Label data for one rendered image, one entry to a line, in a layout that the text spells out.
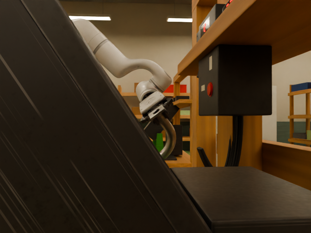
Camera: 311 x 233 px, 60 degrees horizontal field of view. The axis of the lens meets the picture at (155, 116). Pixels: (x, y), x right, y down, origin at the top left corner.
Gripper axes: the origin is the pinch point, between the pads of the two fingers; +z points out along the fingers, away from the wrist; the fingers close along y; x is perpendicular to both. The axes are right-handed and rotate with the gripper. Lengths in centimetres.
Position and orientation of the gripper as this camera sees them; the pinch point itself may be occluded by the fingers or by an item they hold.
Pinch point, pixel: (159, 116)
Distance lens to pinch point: 87.1
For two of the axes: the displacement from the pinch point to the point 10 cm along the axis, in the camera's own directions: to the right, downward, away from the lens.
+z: 1.8, 3.6, -9.1
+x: 5.6, 7.2, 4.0
